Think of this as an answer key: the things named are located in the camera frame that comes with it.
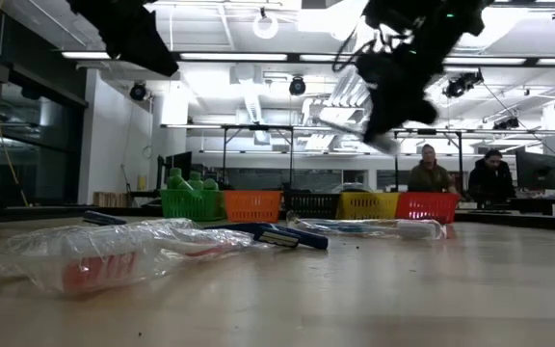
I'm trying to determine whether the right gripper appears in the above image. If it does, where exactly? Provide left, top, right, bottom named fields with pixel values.
left=357, top=45, right=440, bottom=144

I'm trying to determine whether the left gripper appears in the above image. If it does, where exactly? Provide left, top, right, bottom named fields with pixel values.
left=67, top=0, right=181, bottom=78

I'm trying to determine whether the blue disposable razor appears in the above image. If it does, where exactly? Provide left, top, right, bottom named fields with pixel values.
left=281, top=228, right=330, bottom=251
left=203, top=221, right=303, bottom=250
left=82, top=209, right=128, bottom=227

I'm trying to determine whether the person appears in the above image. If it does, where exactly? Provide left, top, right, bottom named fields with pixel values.
left=406, top=143, right=460, bottom=195
left=466, top=147, right=517, bottom=203

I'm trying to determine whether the long ceiling light strip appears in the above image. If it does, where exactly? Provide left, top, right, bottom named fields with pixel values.
left=60, top=50, right=555, bottom=67

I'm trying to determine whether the yellow plastic basket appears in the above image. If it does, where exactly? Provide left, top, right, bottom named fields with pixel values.
left=337, top=191, right=401, bottom=221

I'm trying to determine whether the black ceiling track light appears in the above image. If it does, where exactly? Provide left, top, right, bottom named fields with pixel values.
left=492, top=117, right=520, bottom=131
left=443, top=69, right=485, bottom=100

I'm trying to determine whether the red plastic basket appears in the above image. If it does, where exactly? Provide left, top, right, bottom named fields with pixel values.
left=395, top=191, right=462, bottom=224

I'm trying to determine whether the black computer monitor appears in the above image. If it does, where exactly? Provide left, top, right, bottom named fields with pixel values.
left=515, top=150, right=555, bottom=192
left=155, top=150, right=194, bottom=187

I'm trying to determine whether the black plastic basket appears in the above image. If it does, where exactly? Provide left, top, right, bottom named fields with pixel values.
left=282, top=192, right=342, bottom=221

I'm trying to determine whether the wooden crate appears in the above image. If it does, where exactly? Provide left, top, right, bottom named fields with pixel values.
left=92, top=191, right=134, bottom=208

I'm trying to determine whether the green plastic basket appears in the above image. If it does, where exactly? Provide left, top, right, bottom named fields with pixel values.
left=159, top=188, right=227, bottom=223

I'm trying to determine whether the orange plastic basket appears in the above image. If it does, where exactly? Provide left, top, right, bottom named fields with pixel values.
left=223, top=189, right=283, bottom=224

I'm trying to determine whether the white ring ceiling lamp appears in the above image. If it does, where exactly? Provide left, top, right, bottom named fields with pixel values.
left=251, top=7, right=280, bottom=40

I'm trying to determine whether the black metal table frame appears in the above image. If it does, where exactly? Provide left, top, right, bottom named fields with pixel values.
left=0, top=204, right=555, bottom=233

